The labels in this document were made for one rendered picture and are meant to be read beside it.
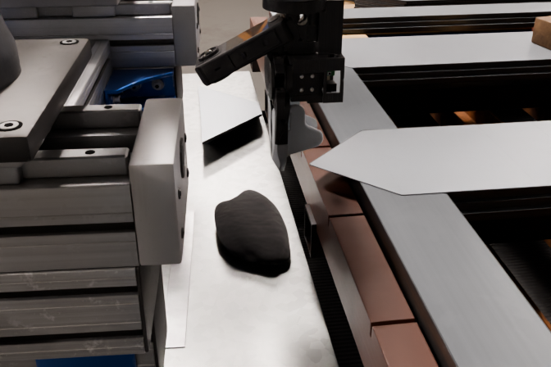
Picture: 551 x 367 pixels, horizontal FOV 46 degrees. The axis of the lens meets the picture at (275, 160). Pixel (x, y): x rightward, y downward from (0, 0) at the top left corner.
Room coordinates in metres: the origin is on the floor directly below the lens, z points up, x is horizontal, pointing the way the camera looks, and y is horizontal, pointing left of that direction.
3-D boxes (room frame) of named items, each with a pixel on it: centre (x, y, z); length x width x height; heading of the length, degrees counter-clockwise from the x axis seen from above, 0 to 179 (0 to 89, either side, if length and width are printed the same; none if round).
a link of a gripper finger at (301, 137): (0.69, -0.03, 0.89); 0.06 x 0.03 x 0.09; 98
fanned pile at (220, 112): (1.24, 0.10, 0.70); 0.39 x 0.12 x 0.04; 8
